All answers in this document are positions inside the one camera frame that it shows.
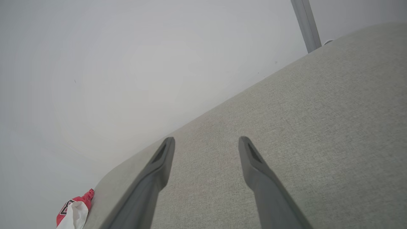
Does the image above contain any red white basketball jersey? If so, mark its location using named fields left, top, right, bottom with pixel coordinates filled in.
left=57, top=189, right=95, bottom=229

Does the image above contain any grey metal pole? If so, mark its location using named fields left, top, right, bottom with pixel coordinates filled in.
left=291, top=0, right=322, bottom=53

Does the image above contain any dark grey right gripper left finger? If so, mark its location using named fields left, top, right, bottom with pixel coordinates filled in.
left=100, top=137, right=176, bottom=229

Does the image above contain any grey fabric sofa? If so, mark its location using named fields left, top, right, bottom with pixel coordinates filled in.
left=83, top=21, right=407, bottom=229

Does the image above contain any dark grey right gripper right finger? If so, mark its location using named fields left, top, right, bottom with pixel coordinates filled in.
left=238, top=136, right=314, bottom=229

